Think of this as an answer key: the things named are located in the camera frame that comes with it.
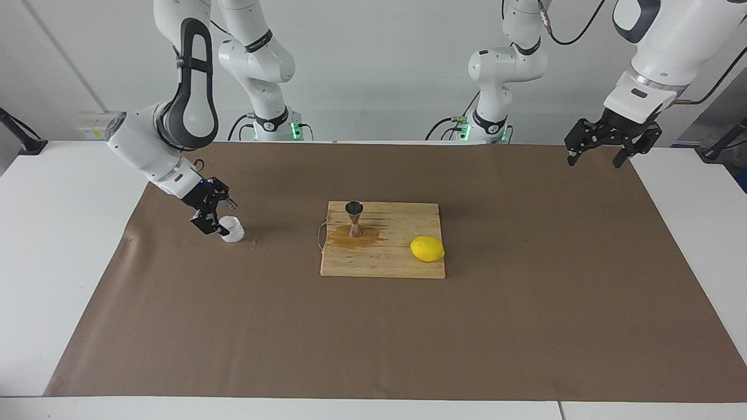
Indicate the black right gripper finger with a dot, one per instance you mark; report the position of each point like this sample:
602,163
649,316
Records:
205,224
229,202

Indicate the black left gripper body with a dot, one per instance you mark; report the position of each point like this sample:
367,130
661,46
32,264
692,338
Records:
615,131

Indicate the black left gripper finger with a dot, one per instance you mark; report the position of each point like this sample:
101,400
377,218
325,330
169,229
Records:
621,157
574,156

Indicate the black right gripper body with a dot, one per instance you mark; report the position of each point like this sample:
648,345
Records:
204,198

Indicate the small clear glass cup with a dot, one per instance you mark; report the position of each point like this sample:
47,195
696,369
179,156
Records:
233,229

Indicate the steel cocktail jigger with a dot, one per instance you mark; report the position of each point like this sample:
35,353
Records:
355,224

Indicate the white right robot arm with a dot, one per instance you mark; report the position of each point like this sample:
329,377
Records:
146,146

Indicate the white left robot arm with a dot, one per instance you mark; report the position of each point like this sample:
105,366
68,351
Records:
677,35

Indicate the wooden cutting board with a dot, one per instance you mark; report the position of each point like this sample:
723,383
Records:
379,259

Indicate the yellow lemon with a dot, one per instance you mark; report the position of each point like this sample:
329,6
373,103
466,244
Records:
427,249

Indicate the brown paper table mat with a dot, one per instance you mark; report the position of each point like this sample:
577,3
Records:
373,338

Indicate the black camera stand clamp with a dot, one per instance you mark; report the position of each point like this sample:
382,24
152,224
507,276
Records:
712,154
32,146

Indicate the white wall socket box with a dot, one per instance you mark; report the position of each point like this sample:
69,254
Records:
93,127

